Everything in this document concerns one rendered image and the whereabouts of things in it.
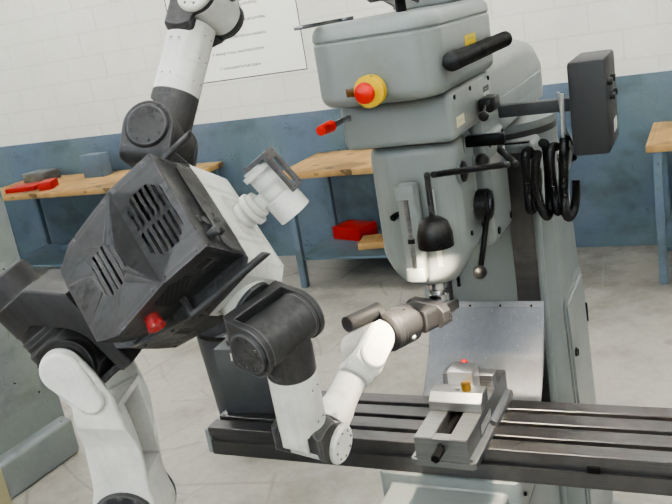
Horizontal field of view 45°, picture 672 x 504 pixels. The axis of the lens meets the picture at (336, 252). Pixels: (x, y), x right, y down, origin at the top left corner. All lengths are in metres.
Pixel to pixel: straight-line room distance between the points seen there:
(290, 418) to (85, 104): 6.51
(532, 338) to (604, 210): 3.95
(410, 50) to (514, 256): 0.83
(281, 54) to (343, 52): 5.06
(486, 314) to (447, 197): 0.62
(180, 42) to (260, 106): 5.20
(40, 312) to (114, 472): 0.35
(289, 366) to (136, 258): 0.31
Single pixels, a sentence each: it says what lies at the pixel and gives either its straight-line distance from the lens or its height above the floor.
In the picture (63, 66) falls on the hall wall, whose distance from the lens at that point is 7.90.
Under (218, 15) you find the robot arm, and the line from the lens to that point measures 1.63.
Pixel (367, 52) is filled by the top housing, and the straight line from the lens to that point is 1.56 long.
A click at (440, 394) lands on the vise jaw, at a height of 1.04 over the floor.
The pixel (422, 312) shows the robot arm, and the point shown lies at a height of 1.26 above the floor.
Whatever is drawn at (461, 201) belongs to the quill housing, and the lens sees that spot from 1.74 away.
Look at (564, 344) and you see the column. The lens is 2.32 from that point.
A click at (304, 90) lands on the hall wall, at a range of 6.59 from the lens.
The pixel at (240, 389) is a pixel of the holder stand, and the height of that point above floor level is 1.01.
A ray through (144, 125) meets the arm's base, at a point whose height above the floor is 1.77.
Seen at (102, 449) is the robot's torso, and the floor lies 1.18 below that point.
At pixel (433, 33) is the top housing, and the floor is 1.84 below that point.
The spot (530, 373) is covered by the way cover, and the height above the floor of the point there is 0.94.
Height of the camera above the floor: 1.91
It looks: 16 degrees down
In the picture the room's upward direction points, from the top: 10 degrees counter-clockwise
